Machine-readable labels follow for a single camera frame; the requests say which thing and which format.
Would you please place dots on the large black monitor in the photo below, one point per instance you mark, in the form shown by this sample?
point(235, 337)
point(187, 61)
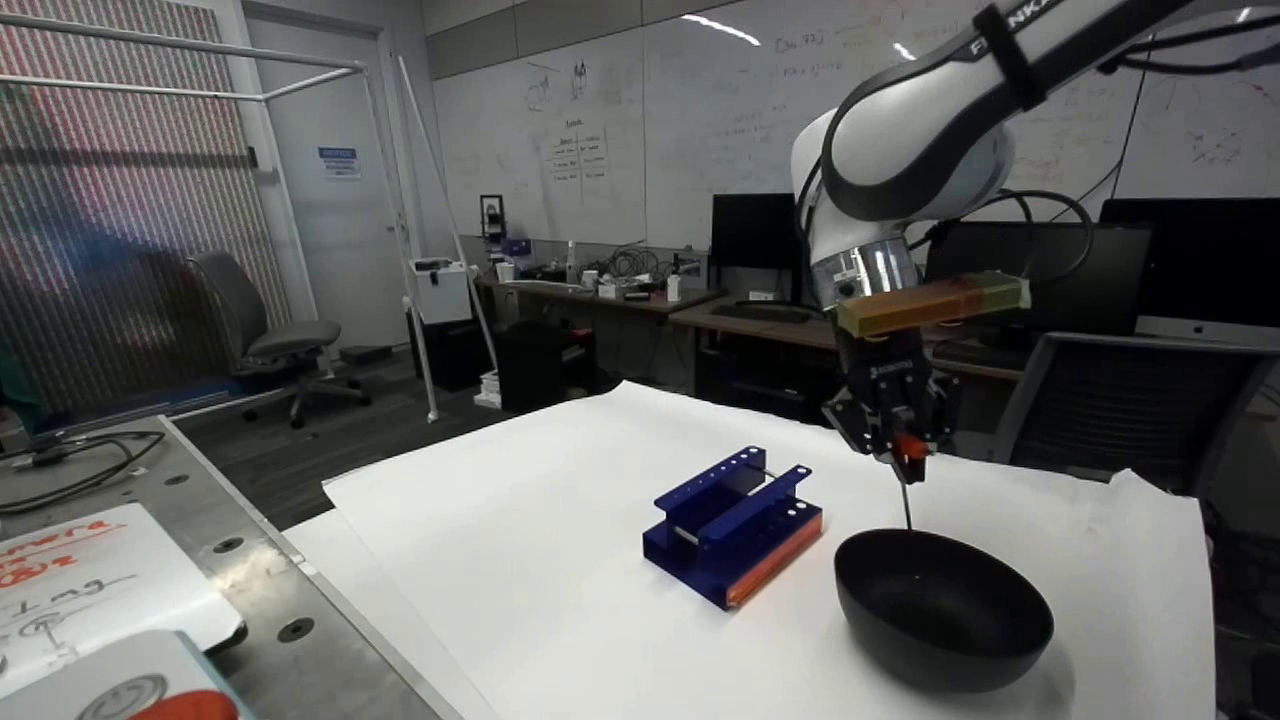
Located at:
point(1200, 260)

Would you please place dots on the orange green wrist camera box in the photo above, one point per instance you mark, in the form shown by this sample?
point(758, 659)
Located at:
point(932, 304)

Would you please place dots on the white paper sheet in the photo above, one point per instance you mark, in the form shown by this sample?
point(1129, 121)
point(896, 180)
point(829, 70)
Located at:
point(666, 587)

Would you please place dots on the white box on stand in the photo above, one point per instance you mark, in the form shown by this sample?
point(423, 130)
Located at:
point(443, 294)

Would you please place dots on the wide black monitor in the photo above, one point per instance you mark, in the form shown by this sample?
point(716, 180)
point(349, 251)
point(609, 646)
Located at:
point(1052, 275)

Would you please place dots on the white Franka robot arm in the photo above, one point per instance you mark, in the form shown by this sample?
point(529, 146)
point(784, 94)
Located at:
point(932, 121)

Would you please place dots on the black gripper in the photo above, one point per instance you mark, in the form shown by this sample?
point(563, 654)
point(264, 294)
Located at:
point(886, 388)

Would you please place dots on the small black monitor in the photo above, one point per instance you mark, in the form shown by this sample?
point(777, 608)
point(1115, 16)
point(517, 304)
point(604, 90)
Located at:
point(753, 245)

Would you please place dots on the white pipe frame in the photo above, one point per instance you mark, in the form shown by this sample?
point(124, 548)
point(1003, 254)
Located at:
point(333, 160)

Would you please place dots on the white cup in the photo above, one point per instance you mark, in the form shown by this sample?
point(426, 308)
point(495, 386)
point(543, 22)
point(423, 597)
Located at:
point(673, 288)

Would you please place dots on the black keyboard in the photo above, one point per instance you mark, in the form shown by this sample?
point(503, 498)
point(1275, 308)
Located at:
point(763, 308)

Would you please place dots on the white door with blue sign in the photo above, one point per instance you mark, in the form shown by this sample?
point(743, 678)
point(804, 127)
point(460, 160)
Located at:
point(333, 203)

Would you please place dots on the book with red cover print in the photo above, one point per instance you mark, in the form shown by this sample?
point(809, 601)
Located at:
point(122, 681)

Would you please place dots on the wooden desk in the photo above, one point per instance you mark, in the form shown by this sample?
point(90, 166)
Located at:
point(692, 312)

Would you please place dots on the black bowl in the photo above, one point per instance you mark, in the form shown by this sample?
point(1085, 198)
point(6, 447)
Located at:
point(942, 608)

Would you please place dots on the small red object with rod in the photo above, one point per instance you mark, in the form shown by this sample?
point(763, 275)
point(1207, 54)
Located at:
point(909, 448)

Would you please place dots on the blue rack with orange base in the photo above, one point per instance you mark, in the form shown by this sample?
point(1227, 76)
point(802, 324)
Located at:
point(732, 524)

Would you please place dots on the grey office chair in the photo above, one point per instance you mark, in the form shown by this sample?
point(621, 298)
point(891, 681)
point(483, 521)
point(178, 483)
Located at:
point(263, 332)

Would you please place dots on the black mesh chair back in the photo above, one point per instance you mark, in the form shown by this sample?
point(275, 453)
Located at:
point(1132, 411)

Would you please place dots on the paper with red writing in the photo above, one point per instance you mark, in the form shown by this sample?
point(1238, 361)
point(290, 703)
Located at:
point(82, 587)

